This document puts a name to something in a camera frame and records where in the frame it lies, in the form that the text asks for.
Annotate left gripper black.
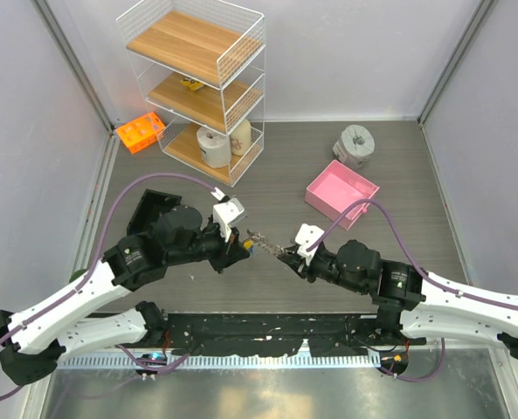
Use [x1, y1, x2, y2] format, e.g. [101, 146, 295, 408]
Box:
[166, 215, 250, 271]

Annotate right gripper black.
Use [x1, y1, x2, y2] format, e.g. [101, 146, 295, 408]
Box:
[280, 242, 369, 294]

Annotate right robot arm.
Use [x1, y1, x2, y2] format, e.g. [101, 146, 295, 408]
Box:
[278, 240, 518, 360]

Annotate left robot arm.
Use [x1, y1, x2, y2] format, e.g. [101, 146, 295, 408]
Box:
[0, 198, 250, 386]

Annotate black plastic bin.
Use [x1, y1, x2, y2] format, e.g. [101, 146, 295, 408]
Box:
[127, 189, 183, 236]

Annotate pink open box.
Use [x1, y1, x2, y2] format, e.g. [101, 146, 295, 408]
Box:
[304, 160, 380, 221]

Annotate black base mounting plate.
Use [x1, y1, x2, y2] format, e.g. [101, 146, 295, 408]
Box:
[131, 313, 426, 358]

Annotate white toilet paper roll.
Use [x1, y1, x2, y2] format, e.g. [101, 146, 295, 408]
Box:
[197, 127, 231, 168]

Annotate cream lotion bottle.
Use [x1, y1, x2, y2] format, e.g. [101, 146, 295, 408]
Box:
[230, 119, 252, 156]

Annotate orange plastic crate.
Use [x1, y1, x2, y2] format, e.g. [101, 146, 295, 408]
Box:
[115, 112, 166, 155]

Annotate yellow packet on shelf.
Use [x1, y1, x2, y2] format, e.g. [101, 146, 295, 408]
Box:
[181, 77, 205, 92]

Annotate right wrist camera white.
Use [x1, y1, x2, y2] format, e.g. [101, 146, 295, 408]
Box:
[294, 223, 324, 263]

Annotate white slotted cable duct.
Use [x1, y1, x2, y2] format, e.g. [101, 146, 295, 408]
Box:
[59, 350, 381, 370]

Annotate white wire shelf rack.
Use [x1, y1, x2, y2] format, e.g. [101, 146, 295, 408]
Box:
[116, 1, 266, 187]

